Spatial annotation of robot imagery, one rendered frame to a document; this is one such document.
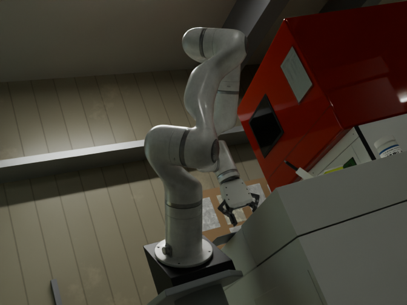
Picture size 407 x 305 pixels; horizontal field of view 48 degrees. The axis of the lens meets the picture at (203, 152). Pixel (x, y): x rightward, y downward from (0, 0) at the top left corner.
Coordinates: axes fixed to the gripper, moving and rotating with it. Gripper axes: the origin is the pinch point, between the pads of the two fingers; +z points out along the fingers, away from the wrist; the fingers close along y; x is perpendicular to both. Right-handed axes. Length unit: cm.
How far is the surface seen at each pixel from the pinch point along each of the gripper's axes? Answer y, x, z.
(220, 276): 23.2, 20.6, 18.4
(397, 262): -20, 40, 33
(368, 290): -8, 40, 37
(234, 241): 5.1, -6.3, 4.9
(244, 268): 5.1, -6.0, 15.4
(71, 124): 28, -222, -180
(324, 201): -7.4, 40.1, 10.7
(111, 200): 13, -225, -102
